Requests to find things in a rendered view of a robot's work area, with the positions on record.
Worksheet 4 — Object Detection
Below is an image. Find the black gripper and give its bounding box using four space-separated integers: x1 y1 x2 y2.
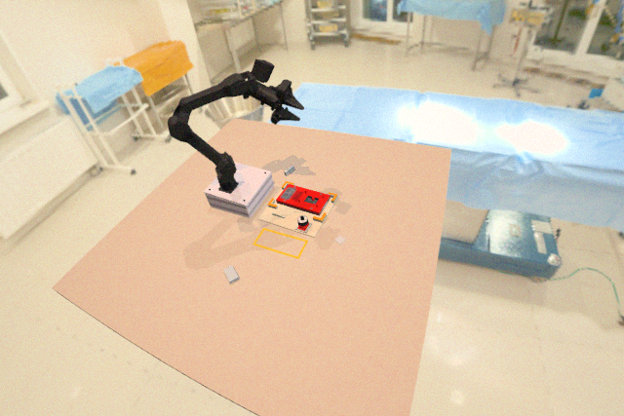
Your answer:
258 80 304 125

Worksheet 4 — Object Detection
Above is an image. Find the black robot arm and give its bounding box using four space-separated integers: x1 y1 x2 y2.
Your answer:
168 59 275 194

